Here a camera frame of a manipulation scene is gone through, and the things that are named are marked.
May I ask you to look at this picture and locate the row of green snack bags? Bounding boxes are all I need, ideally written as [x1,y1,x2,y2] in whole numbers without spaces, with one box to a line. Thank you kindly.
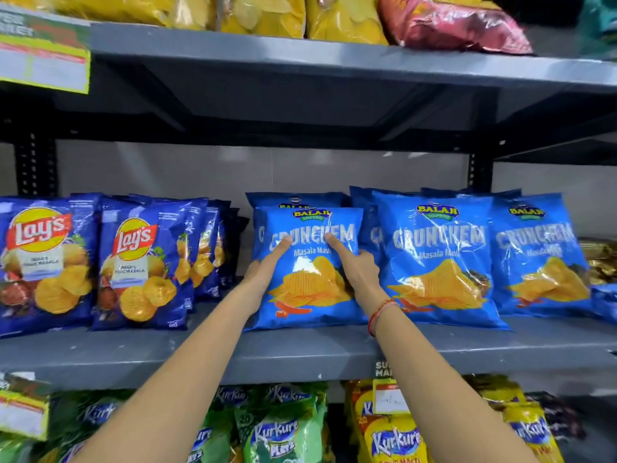
[0,382,333,463]

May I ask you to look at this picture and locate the dark patterned snack bag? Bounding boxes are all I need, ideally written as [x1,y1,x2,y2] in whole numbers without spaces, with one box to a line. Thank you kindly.
[524,391,587,443]

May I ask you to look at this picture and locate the person's right forearm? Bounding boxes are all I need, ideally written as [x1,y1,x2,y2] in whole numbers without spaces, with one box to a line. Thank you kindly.
[369,303,540,463]

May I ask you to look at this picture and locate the row of dark blue bags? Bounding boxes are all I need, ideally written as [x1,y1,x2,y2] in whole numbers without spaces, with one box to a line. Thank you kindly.
[0,193,250,339]

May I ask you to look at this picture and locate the row of light blue bags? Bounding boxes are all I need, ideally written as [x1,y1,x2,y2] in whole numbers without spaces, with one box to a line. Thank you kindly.
[246,186,617,331]

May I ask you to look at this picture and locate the gray metal shelf board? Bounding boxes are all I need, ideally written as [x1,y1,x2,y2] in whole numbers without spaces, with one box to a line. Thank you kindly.
[0,303,617,392]
[0,4,617,164]

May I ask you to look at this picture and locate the person's left forearm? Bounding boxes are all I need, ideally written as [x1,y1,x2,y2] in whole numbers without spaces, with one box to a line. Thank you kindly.
[72,284,265,463]

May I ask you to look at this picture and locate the gold foil packets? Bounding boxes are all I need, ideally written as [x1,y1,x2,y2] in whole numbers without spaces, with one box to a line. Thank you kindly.
[577,237,617,286]

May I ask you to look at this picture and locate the black perforated shelf upright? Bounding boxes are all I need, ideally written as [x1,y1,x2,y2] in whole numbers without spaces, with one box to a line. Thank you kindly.
[13,131,59,198]
[466,150,495,193]

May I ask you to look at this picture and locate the person's left hand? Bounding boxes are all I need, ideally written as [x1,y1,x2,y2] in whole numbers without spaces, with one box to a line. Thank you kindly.
[239,236,293,306]

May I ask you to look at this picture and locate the light blue chips packet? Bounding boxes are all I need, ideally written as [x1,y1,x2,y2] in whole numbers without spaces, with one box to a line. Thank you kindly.
[245,206,368,331]

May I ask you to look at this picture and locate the yellow orange snack bag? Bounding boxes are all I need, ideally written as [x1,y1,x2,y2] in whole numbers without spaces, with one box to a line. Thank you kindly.
[344,379,386,463]
[464,374,527,405]
[500,402,566,463]
[359,413,431,463]

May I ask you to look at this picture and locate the green yellow shelf label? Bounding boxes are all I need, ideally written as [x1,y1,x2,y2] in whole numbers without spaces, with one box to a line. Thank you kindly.
[0,8,92,95]
[0,373,52,441]

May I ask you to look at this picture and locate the person's right hand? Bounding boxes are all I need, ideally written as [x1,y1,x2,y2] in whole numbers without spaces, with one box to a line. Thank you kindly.
[326,232,389,312]

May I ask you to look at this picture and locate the white price tag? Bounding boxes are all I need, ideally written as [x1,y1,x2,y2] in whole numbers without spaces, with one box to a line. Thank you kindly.
[372,378,411,415]

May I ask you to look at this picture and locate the teal snack bag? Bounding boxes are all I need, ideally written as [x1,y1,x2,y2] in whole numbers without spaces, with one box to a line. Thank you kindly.
[577,0,617,46]

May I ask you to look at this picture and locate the red thread bracelet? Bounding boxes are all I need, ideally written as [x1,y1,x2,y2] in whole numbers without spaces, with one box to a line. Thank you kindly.
[367,299,401,337]

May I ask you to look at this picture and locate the yellow chips bag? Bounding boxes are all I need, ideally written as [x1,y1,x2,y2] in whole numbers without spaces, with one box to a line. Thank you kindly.
[0,0,176,27]
[305,0,389,46]
[218,0,307,39]
[169,0,216,31]

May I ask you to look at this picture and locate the pink red snack bag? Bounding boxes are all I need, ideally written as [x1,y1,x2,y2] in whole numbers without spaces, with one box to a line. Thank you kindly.
[377,0,534,55]

